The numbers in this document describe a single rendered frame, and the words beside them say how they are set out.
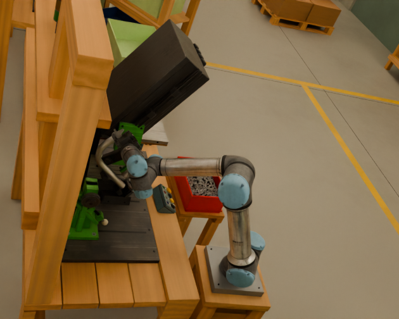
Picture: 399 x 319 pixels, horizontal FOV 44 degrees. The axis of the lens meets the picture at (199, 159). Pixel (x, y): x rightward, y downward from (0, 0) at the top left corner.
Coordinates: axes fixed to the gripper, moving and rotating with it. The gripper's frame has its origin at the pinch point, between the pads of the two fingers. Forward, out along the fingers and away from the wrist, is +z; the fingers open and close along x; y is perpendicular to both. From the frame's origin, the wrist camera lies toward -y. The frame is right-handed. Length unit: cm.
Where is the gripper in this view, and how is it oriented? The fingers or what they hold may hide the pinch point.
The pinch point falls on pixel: (115, 137)
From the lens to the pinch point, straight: 222.4
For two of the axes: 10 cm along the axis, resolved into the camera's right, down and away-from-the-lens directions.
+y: 8.1, -5.8, 0.5
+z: -3.5, -4.1, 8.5
